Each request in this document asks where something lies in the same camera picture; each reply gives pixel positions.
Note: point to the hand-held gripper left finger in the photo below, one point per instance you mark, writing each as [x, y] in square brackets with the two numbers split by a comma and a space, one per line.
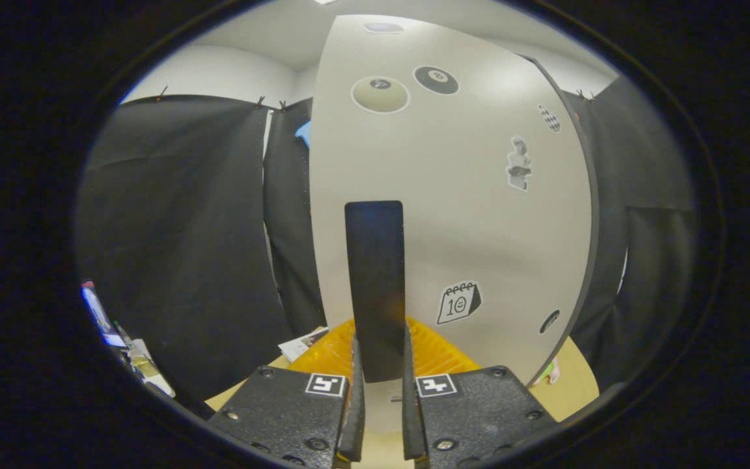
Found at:
[351, 417]

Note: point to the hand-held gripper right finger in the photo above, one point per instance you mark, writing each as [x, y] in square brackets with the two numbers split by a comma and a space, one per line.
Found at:
[413, 417]

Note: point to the white shoe cabinet door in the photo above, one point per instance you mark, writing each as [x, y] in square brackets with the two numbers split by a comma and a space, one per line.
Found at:
[466, 228]

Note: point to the pink and green plush toy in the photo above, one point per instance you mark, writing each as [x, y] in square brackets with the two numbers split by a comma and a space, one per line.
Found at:
[547, 374]

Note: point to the yellowish small box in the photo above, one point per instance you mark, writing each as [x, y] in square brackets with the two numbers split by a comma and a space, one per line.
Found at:
[144, 365]

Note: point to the black backdrop cloth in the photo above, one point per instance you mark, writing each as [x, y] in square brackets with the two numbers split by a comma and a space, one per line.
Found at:
[186, 260]

